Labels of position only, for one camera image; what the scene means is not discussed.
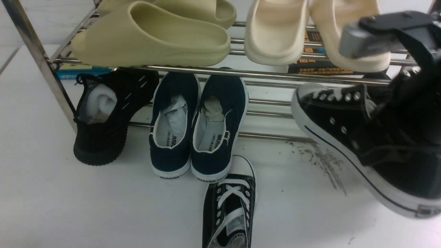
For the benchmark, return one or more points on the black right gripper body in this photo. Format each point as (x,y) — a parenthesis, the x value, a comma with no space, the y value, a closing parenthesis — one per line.
(407,123)

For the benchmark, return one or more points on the black canvas sneaker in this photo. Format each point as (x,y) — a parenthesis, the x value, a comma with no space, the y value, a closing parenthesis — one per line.
(229,208)
(331,116)

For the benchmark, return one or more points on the cream slide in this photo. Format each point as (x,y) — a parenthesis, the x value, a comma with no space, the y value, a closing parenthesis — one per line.
(275,31)
(331,16)

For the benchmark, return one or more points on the silver metal shoe rack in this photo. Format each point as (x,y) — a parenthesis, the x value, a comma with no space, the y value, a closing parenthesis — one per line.
(48,69)

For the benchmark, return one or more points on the right navy slip-on shoe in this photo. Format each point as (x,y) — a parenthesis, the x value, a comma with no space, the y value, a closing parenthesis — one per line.
(224,104)

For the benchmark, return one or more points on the navy slip-on shoe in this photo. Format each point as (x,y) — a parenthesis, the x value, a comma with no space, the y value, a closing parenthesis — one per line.
(224,104)
(175,102)

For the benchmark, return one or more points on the left navy slip-on shoe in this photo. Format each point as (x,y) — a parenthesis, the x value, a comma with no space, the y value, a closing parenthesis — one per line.
(175,102)

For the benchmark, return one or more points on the black and orange book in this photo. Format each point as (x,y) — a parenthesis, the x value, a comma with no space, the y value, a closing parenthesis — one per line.
(313,66)

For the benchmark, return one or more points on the right olive green slide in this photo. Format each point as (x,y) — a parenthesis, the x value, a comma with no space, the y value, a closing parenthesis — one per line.
(219,12)

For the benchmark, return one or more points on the olive green slide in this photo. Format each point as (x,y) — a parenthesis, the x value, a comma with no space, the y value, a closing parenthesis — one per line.
(219,12)
(140,33)

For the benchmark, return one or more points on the left olive green slide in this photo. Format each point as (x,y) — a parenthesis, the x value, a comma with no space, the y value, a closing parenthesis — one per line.
(140,33)

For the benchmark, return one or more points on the left black knit sneaker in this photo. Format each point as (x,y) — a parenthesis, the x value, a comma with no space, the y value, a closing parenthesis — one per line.
(107,104)

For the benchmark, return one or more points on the blue and yellow book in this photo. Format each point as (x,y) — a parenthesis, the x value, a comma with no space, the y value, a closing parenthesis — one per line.
(69,71)

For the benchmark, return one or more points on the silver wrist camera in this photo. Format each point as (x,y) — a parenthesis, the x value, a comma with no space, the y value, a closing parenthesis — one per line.
(358,43)

